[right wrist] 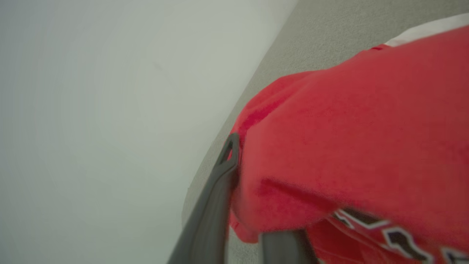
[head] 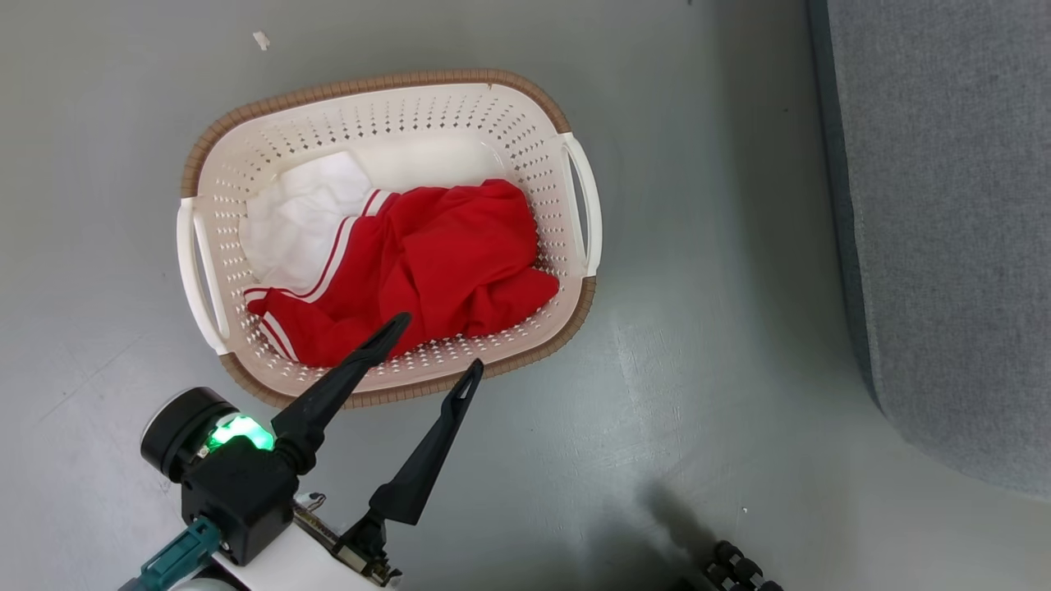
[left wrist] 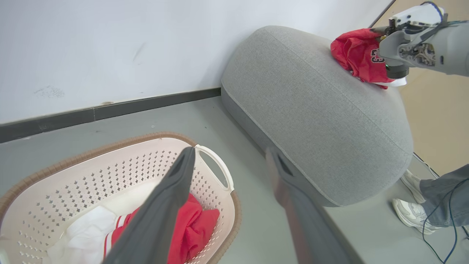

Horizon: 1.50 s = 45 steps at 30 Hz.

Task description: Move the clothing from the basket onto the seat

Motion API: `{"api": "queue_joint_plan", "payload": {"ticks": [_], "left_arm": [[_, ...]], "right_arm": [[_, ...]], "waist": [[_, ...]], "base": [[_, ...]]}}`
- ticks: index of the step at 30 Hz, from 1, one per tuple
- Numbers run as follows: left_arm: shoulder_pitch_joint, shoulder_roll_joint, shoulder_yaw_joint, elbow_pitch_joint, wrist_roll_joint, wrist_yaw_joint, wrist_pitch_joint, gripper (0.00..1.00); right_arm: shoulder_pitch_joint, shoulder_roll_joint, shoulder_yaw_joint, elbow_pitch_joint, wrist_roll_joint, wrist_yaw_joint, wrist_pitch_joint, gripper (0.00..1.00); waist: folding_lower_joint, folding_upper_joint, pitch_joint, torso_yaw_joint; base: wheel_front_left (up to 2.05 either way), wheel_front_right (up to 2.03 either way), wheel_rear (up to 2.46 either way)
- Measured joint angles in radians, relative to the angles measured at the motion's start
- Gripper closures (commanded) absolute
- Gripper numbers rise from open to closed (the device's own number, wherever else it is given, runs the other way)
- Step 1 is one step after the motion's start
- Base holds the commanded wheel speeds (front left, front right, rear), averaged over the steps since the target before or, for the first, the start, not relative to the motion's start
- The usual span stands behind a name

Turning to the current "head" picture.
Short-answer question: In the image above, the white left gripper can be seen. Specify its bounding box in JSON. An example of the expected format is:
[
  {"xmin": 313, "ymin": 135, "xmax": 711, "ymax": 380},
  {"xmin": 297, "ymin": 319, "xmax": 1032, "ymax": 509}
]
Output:
[{"xmin": 140, "ymin": 312, "xmax": 485, "ymax": 591}]

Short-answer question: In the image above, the grey fabric sofa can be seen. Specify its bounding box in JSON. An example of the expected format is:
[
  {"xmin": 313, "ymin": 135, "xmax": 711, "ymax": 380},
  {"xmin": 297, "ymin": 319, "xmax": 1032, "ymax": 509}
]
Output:
[{"xmin": 806, "ymin": 0, "xmax": 1051, "ymax": 502}]

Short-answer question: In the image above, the teal cable connector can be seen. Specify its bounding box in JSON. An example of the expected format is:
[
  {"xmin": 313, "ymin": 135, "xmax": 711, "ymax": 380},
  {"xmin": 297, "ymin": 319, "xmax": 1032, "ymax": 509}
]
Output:
[{"xmin": 117, "ymin": 515, "xmax": 224, "ymax": 591}]

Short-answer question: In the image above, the red garment with white stripes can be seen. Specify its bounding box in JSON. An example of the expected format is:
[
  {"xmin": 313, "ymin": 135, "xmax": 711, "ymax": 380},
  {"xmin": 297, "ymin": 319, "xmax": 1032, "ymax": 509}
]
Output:
[{"xmin": 244, "ymin": 179, "xmax": 561, "ymax": 369}]

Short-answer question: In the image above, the white cloth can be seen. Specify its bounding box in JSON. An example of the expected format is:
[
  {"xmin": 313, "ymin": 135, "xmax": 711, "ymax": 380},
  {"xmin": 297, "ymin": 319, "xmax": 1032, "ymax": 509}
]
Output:
[{"xmin": 238, "ymin": 150, "xmax": 380, "ymax": 294}]

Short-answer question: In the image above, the cream perforated laundry basket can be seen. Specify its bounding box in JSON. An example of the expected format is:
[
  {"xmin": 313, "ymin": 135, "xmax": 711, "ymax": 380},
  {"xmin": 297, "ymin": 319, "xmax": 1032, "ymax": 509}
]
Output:
[{"xmin": 176, "ymin": 68, "xmax": 604, "ymax": 410}]

